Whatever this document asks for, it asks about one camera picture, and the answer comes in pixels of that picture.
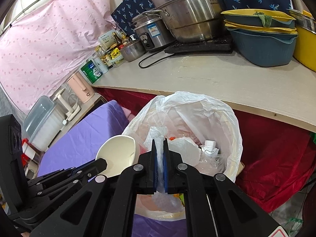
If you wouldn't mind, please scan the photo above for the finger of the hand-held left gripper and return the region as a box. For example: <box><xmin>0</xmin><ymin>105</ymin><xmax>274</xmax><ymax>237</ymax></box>
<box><xmin>27</xmin><ymin>158</ymin><xmax>108</xmax><ymax>186</ymax></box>
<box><xmin>28</xmin><ymin>175</ymin><xmax>89</xmax><ymax>203</ymax></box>

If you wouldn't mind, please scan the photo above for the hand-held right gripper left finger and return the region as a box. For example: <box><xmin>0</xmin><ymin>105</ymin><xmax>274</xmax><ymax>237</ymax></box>
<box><xmin>30</xmin><ymin>139</ymin><xmax>158</xmax><ymax>237</ymax></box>

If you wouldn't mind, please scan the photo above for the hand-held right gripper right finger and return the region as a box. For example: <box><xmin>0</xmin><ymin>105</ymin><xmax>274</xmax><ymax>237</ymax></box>
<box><xmin>162</xmin><ymin>139</ymin><xmax>288</xmax><ymax>237</ymax></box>

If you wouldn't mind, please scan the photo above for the clear plastic bag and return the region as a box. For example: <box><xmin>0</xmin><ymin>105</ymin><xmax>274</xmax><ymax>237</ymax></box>
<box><xmin>148</xmin><ymin>126</ymin><xmax>184</xmax><ymax>213</ymax></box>

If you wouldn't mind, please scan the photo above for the white paper cup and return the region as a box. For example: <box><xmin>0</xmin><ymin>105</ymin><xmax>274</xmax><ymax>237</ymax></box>
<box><xmin>95</xmin><ymin>134</ymin><xmax>137</xmax><ymax>178</ymax></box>

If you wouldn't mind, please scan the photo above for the trash bin with white liner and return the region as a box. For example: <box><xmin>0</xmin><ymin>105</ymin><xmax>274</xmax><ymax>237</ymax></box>
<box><xmin>121</xmin><ymin>91</ymin><xmax>244</xmax><ymax>221</ymax></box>

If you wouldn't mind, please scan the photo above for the white crumpled paper towel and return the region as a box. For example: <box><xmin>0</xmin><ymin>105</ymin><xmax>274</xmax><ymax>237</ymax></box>
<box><xmin>170</xmin><ymin>137</ymin><xmax>202</xmax><ymax>166</ymax></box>

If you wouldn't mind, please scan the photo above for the purple table cloth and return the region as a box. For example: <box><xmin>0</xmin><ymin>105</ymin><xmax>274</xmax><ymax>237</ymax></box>
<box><xmin>38</xmin><ymin>100</ymin><xmax>188</xmax><ymax>237</ymax></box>

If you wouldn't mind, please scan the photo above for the plastic dish-rack box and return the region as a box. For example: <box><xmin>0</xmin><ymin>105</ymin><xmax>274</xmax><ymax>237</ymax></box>
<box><xmin>23</xmin><ymin>96</ymin><xmax>64</xmax><ymax>151</ymax></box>

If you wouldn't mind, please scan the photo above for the pink electric kettle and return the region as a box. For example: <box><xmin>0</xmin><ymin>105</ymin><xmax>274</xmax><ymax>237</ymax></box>
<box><xmin>67</xmin><ymin>71</ymin><xmax>95</xmax><ymax>103</ymax></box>

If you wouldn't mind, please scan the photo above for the green tin can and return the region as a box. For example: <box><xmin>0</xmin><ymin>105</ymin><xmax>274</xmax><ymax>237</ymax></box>
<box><xmin>81</xmin><ymin>60</ymin><xmax>103</xmax><ymax>84</ymax></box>

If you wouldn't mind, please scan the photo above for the white bottle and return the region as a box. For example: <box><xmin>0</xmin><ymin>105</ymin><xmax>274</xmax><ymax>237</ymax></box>
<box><xmin>92</xmin><ymin>54</ymin><xmax>109</xmax><ymax>74</ymax></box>

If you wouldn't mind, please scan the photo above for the red cloth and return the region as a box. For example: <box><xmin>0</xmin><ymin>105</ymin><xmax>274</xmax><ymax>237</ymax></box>
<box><xmin>95</xmin><ymin>87</ymin><xmax>316</xmax><ymax>213</ymax></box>

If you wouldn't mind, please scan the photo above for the dark sauce bottle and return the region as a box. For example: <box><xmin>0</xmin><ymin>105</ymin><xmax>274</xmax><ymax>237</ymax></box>
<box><xmin>99</xmin><ymin>47</ymin><xmax>113</xmax><ymax>68</ymax></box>

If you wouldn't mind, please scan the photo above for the clear plastic container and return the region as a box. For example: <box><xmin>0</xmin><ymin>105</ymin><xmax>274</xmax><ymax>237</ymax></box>
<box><xmin>111</xmin><ymin>55</ymin><xmax>125</xmax><ymax>68</ymax></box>

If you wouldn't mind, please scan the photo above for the steel bowl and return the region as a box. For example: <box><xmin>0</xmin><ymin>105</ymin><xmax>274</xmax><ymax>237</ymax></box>
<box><xmin>119</xmin><ymin>39</ymin><xmax>146</xmax><ymax>62</ymax></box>

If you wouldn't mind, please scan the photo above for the black induction cooker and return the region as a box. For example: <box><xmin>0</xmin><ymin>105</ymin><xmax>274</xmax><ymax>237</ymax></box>
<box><xmin>164</xmin><ymin>36</ymin><xmax>234</xmax><ymax>54</ymax></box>

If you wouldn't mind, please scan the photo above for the white green carton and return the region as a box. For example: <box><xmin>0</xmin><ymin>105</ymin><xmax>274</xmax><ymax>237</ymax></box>
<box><xmin>98</xmin><ymin>31</ymin><xmax>119</xmax><ymax>50</ymax></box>

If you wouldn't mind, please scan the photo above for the pink dotted curtain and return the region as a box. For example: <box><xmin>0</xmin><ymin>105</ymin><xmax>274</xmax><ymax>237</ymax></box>
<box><xmin>0</xmin><ymin>0</ymin><xmax>139</xmax><ymax>114</ymax></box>

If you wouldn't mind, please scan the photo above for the steel rice cooker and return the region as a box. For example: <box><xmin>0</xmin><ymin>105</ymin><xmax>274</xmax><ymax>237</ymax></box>
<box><xmin>131</xmin><ymin>10</ymin><xmax>176</xmax><ymax>52</ymax></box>

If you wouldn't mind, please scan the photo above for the large blue basin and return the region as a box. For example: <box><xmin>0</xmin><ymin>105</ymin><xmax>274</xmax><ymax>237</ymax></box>
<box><xmin>227</xmin><ymin>28</ymin><xmax>298</xmax><ymax>68</ymax></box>

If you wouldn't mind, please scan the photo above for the large steel steamer pot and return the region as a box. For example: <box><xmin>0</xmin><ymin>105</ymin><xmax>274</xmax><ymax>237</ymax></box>
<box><xmin>144</xmin><ymin>0</ymin><xmax>229</xmax><ymax>43</ymax></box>

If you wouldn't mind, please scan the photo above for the yellow strainer basin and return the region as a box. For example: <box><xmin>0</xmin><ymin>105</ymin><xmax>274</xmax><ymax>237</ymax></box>
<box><xmin>225</xmin><ymin>22</ymin><xmax>298</xmax><ymax>34</ymax></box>
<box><xmin>220</xmin><ymin>9</ymin><xmax>297</xmax><ymax>22</ymax></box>

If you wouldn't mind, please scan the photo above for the green vegetable leaf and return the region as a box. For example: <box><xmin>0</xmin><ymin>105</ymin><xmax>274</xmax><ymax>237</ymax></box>
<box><xmin>257</xmin><ymin>11</ymin><xmax>272</xmax><ymax>28</ymax></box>

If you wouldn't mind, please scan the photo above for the black power cable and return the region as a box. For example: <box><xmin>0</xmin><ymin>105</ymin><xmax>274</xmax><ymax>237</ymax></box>
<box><xmin>138</xmin><ymin>51</ymin><xmax>173</xmax><ymax>69</ymax></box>

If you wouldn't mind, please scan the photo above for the yellow pot with handle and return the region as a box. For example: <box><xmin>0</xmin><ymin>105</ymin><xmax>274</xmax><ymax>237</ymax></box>
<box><xmin>289</xmin><ymin>9</ymin><xmax>316</xmax><ymax>72</ymax></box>

